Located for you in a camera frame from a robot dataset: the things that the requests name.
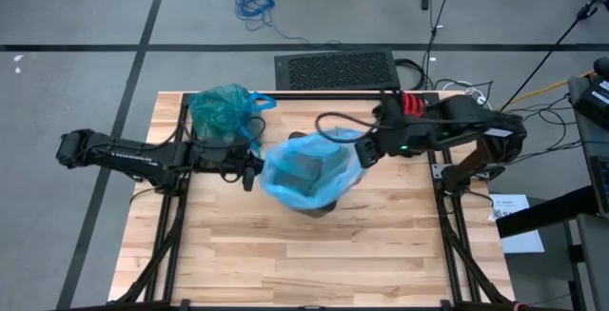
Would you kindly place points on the white power strip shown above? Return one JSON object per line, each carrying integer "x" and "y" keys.
{"x": 479, "y": 99}

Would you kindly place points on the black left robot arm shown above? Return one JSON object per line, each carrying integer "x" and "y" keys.
{"x": 123, "y": 154}

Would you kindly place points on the silver metal bracket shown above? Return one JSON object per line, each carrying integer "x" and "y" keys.
{"x": 437, "y": 171}

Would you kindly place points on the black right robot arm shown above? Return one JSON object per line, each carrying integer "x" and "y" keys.
{"x": 480, "y": 125}

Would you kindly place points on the teal blue bin liner bag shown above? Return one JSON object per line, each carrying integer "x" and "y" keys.
{"x": 221, "y": 111}

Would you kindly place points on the white printed paper sheet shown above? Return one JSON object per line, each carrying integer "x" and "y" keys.
{"x": 511, "y": 204}

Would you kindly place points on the dark grey trash bin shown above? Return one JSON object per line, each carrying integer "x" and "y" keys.
{"x": 309, "y": 173}

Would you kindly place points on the black metal table frame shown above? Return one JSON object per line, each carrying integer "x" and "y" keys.
{"x": 285, "y": 96}

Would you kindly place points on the black tripod pole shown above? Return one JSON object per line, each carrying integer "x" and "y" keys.
{"x": 584, "y": 12}

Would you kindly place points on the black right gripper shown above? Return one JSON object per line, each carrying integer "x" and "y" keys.
{"x": 409, "y": 130}

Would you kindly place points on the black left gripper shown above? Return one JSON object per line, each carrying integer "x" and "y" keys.
{"x": 223, "y": 154}

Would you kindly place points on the red and black glove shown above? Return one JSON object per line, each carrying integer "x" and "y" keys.
{"x": 413, "y": 105}

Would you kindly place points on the black perforated computer case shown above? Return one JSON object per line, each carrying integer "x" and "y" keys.
{"x": 333, "y": 68}

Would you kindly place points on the light blue plastic bag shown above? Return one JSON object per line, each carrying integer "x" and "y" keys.
{"x": 309, "y": 168}

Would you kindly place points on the black box device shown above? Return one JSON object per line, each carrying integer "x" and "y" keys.
{"x": 592, "y": 102}

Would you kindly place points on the dark grey desk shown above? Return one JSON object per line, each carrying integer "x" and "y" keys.
{"x": 583, "y": 135}

